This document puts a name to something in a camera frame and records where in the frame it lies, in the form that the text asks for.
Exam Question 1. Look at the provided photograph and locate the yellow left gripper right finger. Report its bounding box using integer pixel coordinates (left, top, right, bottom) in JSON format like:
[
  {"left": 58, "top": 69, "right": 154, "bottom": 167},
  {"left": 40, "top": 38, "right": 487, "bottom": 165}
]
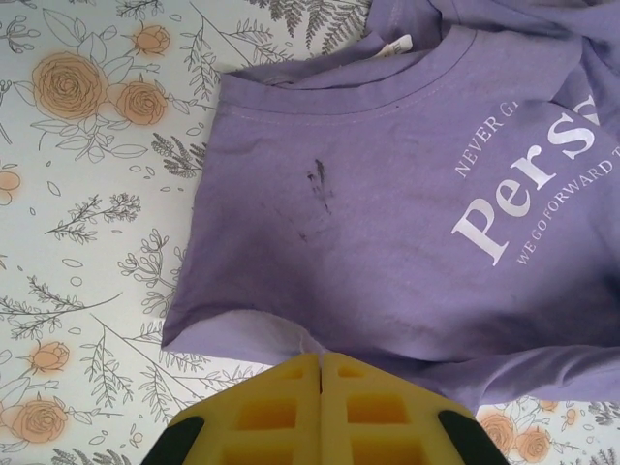
[{"left": 319, "top": 353, "right": 491, "bottom": 465}]

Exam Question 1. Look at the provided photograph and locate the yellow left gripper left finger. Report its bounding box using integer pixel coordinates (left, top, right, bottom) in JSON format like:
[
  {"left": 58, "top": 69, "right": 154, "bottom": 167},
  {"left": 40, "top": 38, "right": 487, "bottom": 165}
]
[{"left": 150, "top": 353, "right": 323, "bottom": 465}]

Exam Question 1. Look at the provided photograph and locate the purple printed t-shirt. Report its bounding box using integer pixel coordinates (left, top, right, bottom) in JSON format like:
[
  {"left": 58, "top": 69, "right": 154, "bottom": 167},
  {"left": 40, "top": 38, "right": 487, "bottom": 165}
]
[{"left": 161, "top": 0, "right": 620, "bottom": 411}]

